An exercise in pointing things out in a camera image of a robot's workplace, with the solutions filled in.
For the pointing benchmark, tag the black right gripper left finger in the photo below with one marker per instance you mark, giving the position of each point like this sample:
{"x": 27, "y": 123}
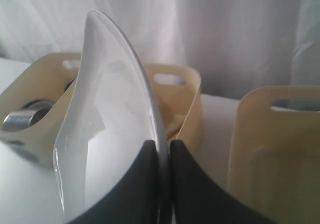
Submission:
{"x": 134, "y": 199}

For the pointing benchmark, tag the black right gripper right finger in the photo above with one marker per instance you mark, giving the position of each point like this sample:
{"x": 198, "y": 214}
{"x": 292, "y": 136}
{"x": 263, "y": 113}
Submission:
{"x": 198, "y": 199}

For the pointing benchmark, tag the white square plate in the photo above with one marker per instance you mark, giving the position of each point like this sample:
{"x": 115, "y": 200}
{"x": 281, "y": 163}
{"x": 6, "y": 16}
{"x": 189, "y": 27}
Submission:
{"x": 113, "y": 111}

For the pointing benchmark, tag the steel mug with wire handle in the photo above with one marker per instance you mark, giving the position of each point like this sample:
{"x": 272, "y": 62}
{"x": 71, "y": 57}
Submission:
{"x": 23, "y": 119}

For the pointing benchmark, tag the cream bin with square mark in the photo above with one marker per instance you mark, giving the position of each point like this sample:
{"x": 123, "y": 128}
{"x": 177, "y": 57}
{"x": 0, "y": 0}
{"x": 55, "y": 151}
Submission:
{"x": 274, "y": 158}

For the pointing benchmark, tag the cream bin with triangle mark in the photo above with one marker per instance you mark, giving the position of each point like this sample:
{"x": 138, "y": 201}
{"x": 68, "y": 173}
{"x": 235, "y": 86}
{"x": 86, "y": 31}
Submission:
{"x": 180, "y": 104}

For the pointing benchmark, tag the cream bin with circle mark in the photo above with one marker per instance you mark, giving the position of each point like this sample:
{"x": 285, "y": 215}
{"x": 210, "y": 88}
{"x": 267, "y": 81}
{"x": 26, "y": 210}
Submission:
{"x": 51, "y": 77}

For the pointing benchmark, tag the white backdrop curtain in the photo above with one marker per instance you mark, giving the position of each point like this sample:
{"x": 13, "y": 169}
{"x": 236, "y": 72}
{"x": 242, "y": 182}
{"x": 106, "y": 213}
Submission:
{"x": 236, "y": 45}

